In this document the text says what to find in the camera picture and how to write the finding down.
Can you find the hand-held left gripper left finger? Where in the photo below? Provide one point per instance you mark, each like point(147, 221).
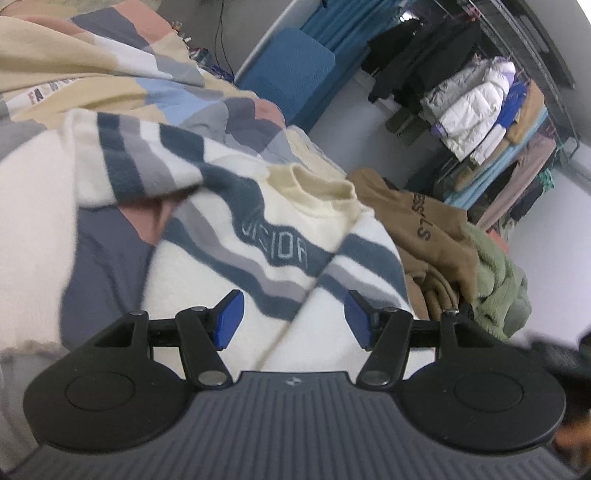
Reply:
point(228, 318)

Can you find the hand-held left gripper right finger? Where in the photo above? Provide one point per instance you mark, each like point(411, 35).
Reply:
point(361, 318)

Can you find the white striped sweater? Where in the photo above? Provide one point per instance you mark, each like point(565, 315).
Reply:
point(212, 217)

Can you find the hanging dark clothes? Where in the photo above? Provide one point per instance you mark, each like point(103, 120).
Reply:
point(531, 194)

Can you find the metal clothes rack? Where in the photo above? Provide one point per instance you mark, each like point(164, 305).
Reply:
point(531, 50)

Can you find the person's right hand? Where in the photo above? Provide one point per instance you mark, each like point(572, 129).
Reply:
point(577, 436)

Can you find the brown pants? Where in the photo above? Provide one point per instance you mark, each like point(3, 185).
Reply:
point(434, 295)

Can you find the green fleece blanket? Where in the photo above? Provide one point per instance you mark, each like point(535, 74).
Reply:
point(498, 281)

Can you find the brown hoodie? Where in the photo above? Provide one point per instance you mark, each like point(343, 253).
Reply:
point(429, 221)

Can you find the hanging pink garment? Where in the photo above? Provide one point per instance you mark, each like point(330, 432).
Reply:
point(526, 175)

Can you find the hanging light blue garment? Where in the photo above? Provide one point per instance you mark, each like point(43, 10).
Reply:
point(489, 170)

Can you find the hanging white puffer jacket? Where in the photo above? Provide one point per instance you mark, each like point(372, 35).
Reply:
point(475, 106)

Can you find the blue upholstered cushion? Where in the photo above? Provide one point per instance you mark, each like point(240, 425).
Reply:
point(286, 74)

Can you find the hanging blue jacket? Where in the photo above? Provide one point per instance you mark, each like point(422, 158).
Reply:
point(512, 104)

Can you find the group of cosmetic bottles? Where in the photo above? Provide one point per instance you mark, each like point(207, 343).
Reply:
point(198, 50)

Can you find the patchwork duvet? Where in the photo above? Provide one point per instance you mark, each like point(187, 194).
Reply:
point(115, 69)

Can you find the blue curtain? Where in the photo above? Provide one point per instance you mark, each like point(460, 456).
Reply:
point(351, 27)

